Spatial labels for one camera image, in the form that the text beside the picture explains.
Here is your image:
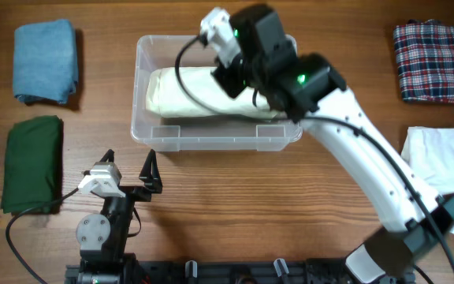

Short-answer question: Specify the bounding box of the cream cloth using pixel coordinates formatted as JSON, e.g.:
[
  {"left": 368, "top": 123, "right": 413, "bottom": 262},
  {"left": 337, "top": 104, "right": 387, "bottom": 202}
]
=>
[{"left": 146, "top": 67, "right": 280, "bottom": 119}]

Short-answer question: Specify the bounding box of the plaid cloth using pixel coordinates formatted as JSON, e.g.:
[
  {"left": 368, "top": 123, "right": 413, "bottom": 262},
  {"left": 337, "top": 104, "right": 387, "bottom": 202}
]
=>
[{"left": 393, "top": 19, "right": 454, "bottom": 105}]

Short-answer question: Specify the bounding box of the white cloth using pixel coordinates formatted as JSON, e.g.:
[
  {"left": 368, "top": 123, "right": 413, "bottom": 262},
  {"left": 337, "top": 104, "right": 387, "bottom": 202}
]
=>
[{"left": 401, "top": 126, "right": 454, "bottom": 234}]

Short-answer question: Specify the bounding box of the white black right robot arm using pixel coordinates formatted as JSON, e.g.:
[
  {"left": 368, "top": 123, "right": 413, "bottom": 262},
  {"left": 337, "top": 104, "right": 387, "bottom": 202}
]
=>
[{"left": 200, "top": 4, "right": 454, "bottom": 283}]

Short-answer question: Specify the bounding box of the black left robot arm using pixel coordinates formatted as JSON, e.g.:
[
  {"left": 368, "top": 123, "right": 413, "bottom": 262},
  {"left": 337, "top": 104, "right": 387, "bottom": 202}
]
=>
[{"left": 65, "top": 150, "right": 163, "bottom": 284}]

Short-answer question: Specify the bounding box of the folded dark green cloth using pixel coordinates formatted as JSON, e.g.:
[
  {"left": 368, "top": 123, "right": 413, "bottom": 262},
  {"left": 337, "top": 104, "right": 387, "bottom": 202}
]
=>
[{"left": 1, "top": 115, "right": 63, "bottom": 214}]

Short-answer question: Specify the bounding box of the clear plastic storage bin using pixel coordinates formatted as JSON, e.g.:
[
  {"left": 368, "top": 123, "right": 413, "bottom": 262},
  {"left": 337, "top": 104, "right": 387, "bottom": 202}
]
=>
[{"left": 131, "top": 35, "right": 303, "bottom": 152}]

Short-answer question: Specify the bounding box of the folded blue cloth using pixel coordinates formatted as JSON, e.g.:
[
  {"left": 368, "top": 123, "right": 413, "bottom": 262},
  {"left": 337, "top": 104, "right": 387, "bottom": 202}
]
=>
[{"left": 13, "top": 19, "right": 79, "bottom": 104}]

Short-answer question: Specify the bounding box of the black left camera cable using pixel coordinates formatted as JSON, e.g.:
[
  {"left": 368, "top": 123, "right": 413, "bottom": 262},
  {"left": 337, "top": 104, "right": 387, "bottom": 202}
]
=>
[{"left": 5, "top": 186, "right": 80, "bottom": 284}]

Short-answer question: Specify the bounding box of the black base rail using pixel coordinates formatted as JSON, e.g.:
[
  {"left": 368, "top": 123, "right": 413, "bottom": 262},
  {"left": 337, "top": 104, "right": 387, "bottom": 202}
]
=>
[{"left": 64, "top": 256, "right": 416, "bottom": 284}]

